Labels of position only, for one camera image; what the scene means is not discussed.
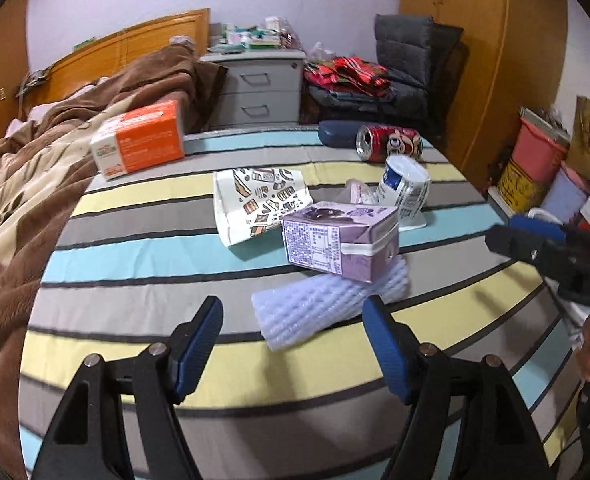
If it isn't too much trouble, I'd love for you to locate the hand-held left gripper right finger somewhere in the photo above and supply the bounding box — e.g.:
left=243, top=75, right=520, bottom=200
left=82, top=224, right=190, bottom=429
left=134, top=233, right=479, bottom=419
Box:
left=363, top=295, right=558, bottom=480

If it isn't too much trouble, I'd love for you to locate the white bubble wrap piece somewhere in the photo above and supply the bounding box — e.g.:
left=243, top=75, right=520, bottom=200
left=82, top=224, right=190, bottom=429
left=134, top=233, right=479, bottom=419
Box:
left=251, top=255, right=410, bottom=352

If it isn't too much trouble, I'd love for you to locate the yellow patterned tin box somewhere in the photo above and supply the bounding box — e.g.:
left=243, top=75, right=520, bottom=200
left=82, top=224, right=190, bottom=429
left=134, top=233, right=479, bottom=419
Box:
left=495, top=157, right=550, bottom=208

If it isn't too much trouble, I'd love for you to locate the power strip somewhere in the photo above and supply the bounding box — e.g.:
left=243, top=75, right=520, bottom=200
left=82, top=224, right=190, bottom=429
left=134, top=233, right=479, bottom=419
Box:
left=18, top=67, right=51, bottom=93

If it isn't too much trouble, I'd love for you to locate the pale blue cylinder tin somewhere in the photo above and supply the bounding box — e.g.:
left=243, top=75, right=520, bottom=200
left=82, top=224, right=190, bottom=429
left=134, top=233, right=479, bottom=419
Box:
left=540, top=167, right=590, bottom=223

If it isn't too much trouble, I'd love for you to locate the striped tablecloth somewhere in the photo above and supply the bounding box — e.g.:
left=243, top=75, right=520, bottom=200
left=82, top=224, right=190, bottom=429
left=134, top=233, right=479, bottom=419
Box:
left=18, top=125, right=583, bottom=480

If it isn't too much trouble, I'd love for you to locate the clear plastic wrapper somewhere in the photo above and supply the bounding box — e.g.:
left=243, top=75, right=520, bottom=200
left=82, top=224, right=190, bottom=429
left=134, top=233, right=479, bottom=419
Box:
left=345, top=179, right=391, bottom=207

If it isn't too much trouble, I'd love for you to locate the dark blue glasses case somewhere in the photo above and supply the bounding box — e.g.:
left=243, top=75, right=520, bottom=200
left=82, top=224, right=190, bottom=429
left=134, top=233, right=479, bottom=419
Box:
left=317, top=120, right=368, bottom=148

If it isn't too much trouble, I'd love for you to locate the grey folding seat cushion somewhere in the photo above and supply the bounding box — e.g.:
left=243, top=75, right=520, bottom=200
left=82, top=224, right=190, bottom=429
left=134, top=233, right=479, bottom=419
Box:
left=375, top=14, right=463, bottom=121

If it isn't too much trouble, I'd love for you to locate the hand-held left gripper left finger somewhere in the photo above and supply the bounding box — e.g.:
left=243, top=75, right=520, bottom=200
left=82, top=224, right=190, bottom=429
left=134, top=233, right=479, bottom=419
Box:
left=28, top=296, right=224, bottom=480

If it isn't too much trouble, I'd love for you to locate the red cartoon drink can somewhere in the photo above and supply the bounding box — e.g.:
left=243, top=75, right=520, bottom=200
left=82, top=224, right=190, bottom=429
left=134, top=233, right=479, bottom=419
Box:
left=356, top=125, right=422, bottom=162

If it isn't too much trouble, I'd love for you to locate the striped flat gift box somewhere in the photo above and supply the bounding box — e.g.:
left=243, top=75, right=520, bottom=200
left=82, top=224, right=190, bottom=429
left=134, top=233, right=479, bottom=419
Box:
left=519, top=106, right=573, bottom=141

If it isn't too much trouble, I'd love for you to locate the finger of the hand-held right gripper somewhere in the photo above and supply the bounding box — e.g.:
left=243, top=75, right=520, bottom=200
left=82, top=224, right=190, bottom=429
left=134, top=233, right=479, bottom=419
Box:
left=485, top=225, right=576, bottom=286
left=509, top=214, right=568, bottom=243

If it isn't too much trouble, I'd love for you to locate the tall wooden wardrobe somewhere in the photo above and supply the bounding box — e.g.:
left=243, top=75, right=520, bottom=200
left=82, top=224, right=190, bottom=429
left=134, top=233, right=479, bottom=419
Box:
left=399, top=0, right=568, bottom=191

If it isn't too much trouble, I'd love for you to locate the purple milk carton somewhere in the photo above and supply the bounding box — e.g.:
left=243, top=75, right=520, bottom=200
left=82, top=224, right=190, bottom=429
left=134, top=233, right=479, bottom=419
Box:
left=281, top=201, right=401, bottom=283

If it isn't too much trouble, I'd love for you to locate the red plaid clothing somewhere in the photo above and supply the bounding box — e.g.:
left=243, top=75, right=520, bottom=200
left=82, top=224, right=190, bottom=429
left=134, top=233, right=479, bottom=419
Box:
left=305, top=55, right=393, bottom=96

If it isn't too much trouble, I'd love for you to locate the pink plastic storage box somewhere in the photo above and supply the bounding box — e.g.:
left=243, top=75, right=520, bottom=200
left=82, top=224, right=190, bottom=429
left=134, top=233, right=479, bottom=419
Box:
left=512, top=120, right=570, bottom=183

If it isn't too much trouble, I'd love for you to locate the grey bedside drawer cabinet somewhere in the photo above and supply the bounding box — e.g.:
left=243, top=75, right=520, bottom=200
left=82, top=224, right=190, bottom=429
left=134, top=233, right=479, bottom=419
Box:
left=199, top=50, right=306, bottom=128

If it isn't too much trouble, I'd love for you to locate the patterned white paper bag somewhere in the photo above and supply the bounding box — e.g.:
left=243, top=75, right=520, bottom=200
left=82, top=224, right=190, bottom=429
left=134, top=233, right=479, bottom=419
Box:
left=212, top=166, right=312, bottom=248

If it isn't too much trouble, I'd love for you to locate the wooden headboard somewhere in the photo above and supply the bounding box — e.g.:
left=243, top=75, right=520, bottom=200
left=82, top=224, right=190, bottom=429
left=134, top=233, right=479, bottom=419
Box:
left=22, top=8, right=211, bottom=111

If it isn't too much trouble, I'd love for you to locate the orange and white cardboard box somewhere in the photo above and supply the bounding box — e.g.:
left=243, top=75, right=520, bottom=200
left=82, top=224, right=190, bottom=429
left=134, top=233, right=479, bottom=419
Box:
left=90, top=100, right=186, bottom=182

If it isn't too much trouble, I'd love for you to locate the brown blanket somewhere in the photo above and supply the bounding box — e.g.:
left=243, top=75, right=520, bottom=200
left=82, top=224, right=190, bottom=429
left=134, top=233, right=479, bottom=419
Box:
left=0, top=42, right=228, bottom=461

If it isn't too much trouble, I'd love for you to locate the pile of small boxes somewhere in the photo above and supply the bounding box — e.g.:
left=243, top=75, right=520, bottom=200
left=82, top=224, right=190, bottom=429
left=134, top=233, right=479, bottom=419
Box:
left=207, top=16, right=301, bottom=53

